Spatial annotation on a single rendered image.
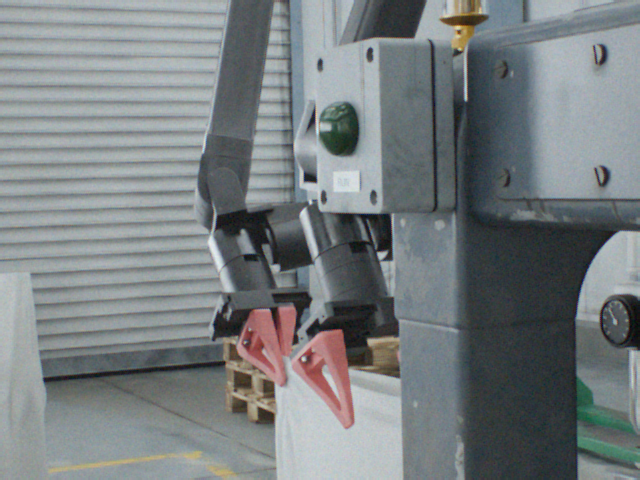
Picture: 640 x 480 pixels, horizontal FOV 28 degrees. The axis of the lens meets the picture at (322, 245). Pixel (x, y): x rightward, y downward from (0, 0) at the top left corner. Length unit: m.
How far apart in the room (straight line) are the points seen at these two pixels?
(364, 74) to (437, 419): 0.19
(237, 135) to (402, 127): 0.80
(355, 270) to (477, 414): 0.42
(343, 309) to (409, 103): 0.43
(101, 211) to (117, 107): 0.69
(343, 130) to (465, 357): 0.14
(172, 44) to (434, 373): 7.95
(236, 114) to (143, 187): 7.04
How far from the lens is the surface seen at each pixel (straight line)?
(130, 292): 8.49
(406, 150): 0.65
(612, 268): 8.80
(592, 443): 5.73
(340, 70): 0.68
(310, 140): 1.12
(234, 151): 1.43
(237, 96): 1.47
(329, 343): 1.04
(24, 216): 8.28
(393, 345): 6.46
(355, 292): 1.08
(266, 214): 1.41
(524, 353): 0.70
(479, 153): 0.66
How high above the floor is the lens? 1.26
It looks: 3 degrees down
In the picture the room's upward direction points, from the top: 2 degrees counter-clockwise
